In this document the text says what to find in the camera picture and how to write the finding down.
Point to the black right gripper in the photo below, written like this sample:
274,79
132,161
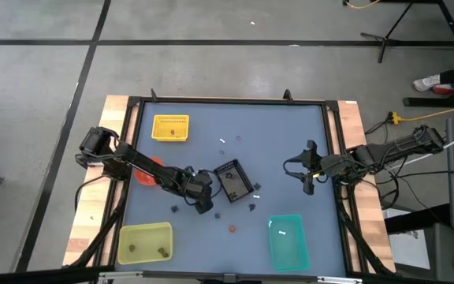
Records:
327,166

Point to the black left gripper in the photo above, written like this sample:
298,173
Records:
197,187

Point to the black slotted plastic basket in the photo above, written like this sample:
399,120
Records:
239,183

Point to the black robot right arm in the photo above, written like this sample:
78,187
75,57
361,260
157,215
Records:
392,148

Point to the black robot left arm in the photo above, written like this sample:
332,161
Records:
148,167

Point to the wooden table side board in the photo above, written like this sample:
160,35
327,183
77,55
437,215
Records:
363,205
93,205

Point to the translucent yellow plastic bin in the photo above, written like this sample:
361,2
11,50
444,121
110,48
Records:
145,236

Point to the orange round plastic bowl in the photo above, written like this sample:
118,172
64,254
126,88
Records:
142,177

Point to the teal plastic bin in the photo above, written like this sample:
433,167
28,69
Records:
292,248

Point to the yellow slotted plastic basket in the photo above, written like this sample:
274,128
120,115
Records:
164,122

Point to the yellow power splitter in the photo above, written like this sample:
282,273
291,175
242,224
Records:
395,117

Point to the white paper sheet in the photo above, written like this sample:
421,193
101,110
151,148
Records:
408,248

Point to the black stand base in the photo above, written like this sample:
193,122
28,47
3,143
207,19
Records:
428,102

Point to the person's white shoe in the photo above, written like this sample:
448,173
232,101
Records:
427,82

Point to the black tripod stand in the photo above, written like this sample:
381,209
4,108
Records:
386,39

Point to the grey storage box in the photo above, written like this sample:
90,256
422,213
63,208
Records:
441,248

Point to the person's red blue shoe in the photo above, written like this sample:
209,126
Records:
447,88

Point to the black table frame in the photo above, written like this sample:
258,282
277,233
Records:
231,99

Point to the black overhead frame bar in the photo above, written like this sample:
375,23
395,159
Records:
34,276

